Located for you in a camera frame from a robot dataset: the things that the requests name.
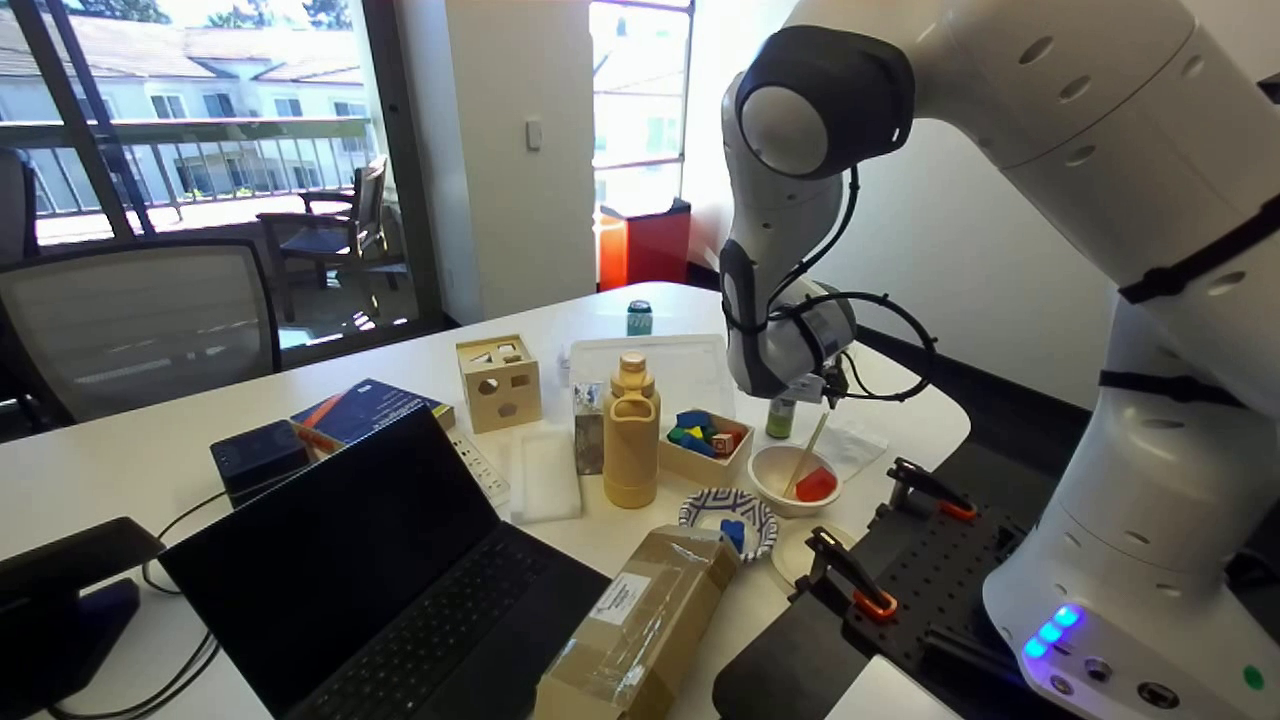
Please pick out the teal drink can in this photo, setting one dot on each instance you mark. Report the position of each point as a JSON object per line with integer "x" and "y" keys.
{"x": 643, "y": 320}

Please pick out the red wooden block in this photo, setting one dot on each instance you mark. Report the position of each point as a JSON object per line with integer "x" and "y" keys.
{"x": 816, "y": 484}
{"x": 731, "y": 437}

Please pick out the red orange cabinet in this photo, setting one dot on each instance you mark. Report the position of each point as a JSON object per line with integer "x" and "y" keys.
{"x": 659, "y": 246}

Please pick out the white round bowl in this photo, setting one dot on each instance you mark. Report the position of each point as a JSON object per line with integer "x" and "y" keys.
{"x": 775, "y": 479}

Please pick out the clear flat plastic tray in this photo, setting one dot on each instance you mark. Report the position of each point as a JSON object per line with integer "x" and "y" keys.
{"x": 544, "y": 473}

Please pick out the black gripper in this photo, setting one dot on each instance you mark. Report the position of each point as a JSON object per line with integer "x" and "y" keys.
{"x": 820, "y": 348}

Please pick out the blue white patterned plate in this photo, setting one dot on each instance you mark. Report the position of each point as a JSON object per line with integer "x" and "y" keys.
{"x": 706, "y": 504}

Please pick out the balcony railing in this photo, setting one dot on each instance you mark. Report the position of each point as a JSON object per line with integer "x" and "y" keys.
{"x": 227, "y": 132}

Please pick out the black flat box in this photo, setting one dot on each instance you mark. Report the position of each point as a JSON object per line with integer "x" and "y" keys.
{"x": 261, "y": 461}

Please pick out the wooden shape sorter cube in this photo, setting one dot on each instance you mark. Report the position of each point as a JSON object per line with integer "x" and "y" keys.
{"x": 500, "y": 384}

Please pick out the brown patio chair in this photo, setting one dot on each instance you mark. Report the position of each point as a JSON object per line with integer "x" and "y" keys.
{"x": 324, "y": 241}

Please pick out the small clear glass jar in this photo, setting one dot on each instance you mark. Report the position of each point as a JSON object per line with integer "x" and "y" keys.
{"x": 590, "y": 432}

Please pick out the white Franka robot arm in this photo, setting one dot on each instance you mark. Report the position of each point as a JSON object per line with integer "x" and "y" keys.
{"x": 1147, "y": 334}

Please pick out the grey mesh office chair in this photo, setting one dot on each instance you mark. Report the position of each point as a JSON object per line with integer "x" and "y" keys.
{"x": 133, "y": 325}

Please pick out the white light switch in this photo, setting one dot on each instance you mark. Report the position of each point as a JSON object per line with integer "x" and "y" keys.
{"x": 533, "y": 132}

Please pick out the black laptop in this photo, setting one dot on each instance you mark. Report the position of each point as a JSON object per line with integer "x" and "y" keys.
{"x": 363, "y": 573}

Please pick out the tan yellow water bottle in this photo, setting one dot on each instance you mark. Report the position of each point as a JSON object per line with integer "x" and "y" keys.
{"x": 635, "y": 445}

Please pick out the light wooden chopstick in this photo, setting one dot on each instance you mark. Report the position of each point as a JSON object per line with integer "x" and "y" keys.
{"x": 810, "y": 451}

